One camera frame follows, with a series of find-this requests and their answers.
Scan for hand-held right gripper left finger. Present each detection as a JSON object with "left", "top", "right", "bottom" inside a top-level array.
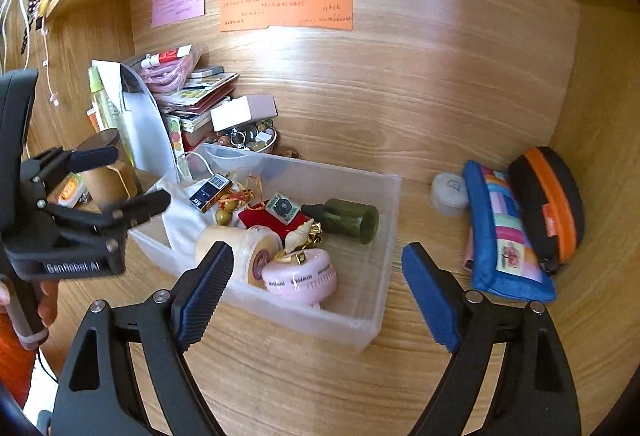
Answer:
[{"left": 50, "top": 241, "right": 236, "bottom": 436}]

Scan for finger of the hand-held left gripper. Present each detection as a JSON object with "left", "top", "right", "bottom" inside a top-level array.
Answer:
[
  {"left": 46, "top": 190, "right": 172, "bottom": 243},
  {"left": 21, "top": 145, "right": 120, "bottom": 197}
]

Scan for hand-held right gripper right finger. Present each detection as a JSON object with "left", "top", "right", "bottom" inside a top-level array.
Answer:
[{"left": 401, "top": 242, "right": 584, "bottom": 436}]

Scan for clear plastic bin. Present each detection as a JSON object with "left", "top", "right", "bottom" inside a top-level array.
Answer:
[{"left": 127, "top": 143, "right": 402, "bottom": 355}]

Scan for red cloth charm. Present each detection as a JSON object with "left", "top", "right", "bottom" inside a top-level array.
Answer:
[{"left": 237, "top": 201, "right": 309, "bottom": 243}]

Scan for pink round jar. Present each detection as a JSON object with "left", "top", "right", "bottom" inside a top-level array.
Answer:
[{"left": 261, "top": 249, "right": 337, "bottom": 310}]

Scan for mahjong tile charm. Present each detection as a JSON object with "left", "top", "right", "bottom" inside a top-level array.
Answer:
[{"left": 265, "top": 195, "right": 304, "bottom": 221}]

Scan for person's left forearm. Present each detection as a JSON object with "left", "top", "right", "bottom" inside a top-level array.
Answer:
[{"left": 0, "top": 331, "right": 37, "bottom": 412}]

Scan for wooden desktop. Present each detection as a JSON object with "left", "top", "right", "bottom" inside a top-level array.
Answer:
[{"left": 25, "top": 143, "right": 623, "bottom": 436}]

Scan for person's left hand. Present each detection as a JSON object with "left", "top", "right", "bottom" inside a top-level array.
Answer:
[{"left": 39, "top": 280, "right": 62, "bottom": 328}]

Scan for dark wooden mug lid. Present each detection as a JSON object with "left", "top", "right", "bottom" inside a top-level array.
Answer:
[{"left": 75, "top": 129, "right": 122, "bottom": 153}]

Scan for brown ceramic mug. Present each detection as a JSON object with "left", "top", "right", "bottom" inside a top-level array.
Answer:
[{"left": 76, "top": 143, "right": 145, "bottom": 213}]

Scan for yellow-green spray bottle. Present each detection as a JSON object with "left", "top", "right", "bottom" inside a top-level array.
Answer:
[{"left": 88, "top": 65, "right": 137, "bottom": 168}]

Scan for white paper sheets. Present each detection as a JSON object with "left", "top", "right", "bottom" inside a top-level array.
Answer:
[{"left": 91, "top": 60, "right": 179, "bottom": 190}]

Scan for dark blue small box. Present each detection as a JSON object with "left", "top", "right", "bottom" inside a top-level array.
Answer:
[{"left": 189, "top": 173, "right": 234, "bottom": 213}]

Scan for fruit sticker sheet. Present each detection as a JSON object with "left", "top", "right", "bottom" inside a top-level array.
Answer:
[{"left": 165, "top": 113, "right": 187, "bottom": 168}]

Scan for gold bead gourd charm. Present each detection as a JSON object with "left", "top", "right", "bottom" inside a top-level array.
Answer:
[{"left": 215, "top": 173, "right": 264, "bottom": 225}]

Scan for blue patchwork pouch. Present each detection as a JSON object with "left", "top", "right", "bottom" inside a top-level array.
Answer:
[{"left": 462, "top": 160, "right": 557, "bottom": 303}]

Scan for white round case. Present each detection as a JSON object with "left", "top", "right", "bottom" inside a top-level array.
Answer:
[{"left": 431, "top": 172, "right": 470, "bottom": 217}]

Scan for cream seashell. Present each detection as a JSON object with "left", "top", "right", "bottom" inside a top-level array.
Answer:
[{"left": 285, "top": 217, "right": 316, "bottom": 251}]

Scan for dark green bottle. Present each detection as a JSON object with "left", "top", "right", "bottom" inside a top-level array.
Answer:
[{"left": 301, "top": 199, "right": 380, "bottom": 246}]

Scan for red and white tube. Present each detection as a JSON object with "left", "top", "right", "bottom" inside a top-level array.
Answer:
[{"left": 141, "top": 45, "right": 194, "bottom": 71}]

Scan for stack of books and cards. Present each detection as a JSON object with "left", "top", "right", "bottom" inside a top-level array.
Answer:
[{"left": 165, "top": 65, "right": 241, "bottom": 153}]

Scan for bowl of beads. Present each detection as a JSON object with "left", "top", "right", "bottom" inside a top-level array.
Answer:
[{"left": 215, "top": 116, "right": 277, "bottom": 152}]

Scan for white cardboard box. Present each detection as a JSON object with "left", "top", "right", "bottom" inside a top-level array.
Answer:
[{"left": 210, "top": 95, "right": 279, "bottom": 133}]

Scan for white patterned bowl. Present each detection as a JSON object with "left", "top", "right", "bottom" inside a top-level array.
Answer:
[{"left": 216, "top": 123, "right": 280, "bottom": 156}]

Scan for black and orange zip case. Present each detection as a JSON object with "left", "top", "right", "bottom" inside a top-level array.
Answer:
[{"left": 507, "top": 146, "right": 586, "bottom": 275}]

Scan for orange sticky note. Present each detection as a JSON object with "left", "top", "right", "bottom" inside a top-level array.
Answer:
[{"left": 219, "top": 0, "right": 355, "bottom": 33}]

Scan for pink coiled cord bag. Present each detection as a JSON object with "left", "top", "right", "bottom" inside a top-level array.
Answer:
[{"left": 139, "top": 47, "right": 204, "bottom": 94}]

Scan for white hanging cable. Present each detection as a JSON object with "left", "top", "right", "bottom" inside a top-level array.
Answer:
[{"left": 0, "top": 0, "right": 32, "bottom": 73}]

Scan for dark bead string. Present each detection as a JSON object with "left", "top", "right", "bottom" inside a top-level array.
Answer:
[{"left": 20, "top": 0, "right": 45, "bottom": 68}]

